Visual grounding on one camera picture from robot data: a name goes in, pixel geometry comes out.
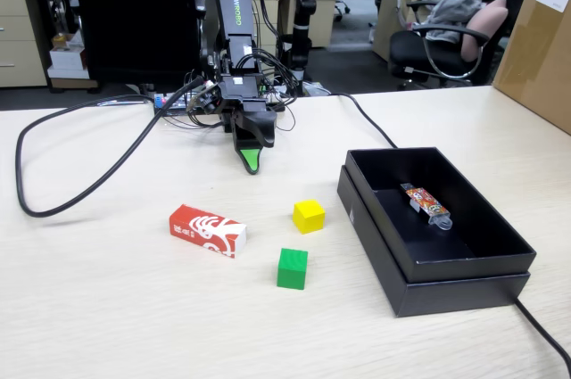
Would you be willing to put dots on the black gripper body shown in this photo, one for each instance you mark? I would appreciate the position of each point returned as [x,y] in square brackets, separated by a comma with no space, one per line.
[250,106]

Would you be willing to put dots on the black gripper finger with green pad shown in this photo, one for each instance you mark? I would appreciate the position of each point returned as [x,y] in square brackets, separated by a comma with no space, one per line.
[250,161]
[263,127]

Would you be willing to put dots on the yellow wooden cube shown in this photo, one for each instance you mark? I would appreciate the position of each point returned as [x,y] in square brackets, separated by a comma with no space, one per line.
[308,217]

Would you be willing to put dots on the red and white carton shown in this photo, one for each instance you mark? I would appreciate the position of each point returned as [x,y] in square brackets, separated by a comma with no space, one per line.
[201,227]

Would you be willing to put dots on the green wooden cube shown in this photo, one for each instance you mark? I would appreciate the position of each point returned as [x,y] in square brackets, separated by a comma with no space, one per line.
[292,269]

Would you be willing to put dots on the black WOWROBO robot arm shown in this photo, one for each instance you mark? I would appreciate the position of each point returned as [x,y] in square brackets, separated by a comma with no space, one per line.
[232,4]

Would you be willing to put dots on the black cardboard box tray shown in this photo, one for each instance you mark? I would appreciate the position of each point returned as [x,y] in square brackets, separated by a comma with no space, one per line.
[450,241]

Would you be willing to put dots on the black open box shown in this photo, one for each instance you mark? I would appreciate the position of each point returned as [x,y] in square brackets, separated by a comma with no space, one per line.
[446,299]

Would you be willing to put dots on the large brown cardboard box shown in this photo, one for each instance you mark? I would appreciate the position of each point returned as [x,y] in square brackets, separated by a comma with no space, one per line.
[535,62]

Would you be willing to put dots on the black jointed stand pole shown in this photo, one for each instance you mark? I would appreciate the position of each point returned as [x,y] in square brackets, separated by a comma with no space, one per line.
[305,4]

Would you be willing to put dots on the tall beige cabinet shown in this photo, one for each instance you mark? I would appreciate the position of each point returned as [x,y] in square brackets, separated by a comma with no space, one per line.
[323,9]

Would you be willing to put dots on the black chrome office chair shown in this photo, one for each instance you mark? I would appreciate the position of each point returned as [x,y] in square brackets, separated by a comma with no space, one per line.
[410,51]

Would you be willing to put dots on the small snack packet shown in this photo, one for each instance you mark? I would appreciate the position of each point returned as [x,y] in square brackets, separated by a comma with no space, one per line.
[426,204]

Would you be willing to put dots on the white cardboard boxes stack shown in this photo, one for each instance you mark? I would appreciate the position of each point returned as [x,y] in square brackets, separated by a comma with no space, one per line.
[67,60]

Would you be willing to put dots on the grey garment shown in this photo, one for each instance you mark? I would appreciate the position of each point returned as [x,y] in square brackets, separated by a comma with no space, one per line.
[450,9]

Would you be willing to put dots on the beige drawer cabinet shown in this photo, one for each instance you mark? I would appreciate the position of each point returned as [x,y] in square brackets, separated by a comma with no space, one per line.
[20,31]

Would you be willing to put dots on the pink cushion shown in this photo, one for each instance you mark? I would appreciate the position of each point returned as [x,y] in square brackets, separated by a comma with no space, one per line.
[484,27]

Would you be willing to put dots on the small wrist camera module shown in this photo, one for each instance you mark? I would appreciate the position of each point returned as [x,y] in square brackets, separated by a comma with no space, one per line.
[203,102]

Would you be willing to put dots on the beige pedestal cabinet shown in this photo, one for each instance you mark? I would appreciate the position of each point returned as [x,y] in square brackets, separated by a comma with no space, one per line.
[271,4]

